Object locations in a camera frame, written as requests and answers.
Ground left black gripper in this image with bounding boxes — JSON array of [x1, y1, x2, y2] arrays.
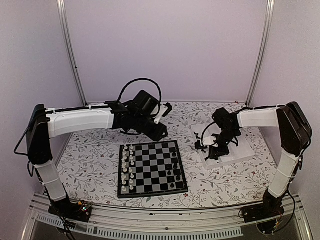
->
[[132, 114, 169, 143]]

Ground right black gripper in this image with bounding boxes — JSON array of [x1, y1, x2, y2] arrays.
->
[[209, 128, 240, 159]]

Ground black and grey chessboard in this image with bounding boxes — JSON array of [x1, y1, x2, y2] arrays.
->
[[117, 140, 189, 199]]

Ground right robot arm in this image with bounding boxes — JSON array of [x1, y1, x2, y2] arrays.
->
[[196, 101, 313, 218]]

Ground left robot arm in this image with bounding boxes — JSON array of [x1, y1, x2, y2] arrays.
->
[[22, 90, 172, 217]]

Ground white plastic piece tray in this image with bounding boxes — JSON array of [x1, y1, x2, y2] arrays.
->
[[190, 124, 255, 170]]

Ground floral patterned table mat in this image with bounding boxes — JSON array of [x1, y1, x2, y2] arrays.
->
[[48, 101, 288, 210]]

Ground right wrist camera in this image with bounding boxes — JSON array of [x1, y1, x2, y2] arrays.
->
[[194, 136, 219, 150]]

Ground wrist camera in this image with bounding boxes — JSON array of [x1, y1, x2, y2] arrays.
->
[[151, 102, 173, 124], [194, 136, 219, 150]]

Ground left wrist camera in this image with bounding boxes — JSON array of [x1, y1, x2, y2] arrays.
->
[[151, 102, 173, 124]]

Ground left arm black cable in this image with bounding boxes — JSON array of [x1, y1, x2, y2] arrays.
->
[[118, 77, 163, 106]]

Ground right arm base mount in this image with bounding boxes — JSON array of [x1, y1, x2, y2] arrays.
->
[[239, 203, 285, 235]]

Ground aluminium front rail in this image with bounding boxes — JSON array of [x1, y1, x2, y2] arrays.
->
[[21, 194, 313, 240]]

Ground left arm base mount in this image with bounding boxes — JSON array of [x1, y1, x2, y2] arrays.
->
[[48, 197, 92, 223]]

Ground right aluminium frame post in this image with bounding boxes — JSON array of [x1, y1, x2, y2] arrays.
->
[[245, 0, 275, 107]]

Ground aluminium frame post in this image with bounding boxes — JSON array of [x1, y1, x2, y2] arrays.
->
[[245, 0, 275, 107], [56, 0, 88, 106]]

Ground left aluminium frame post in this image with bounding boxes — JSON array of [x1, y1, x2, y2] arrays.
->
[[56, 0, 88, 106]]

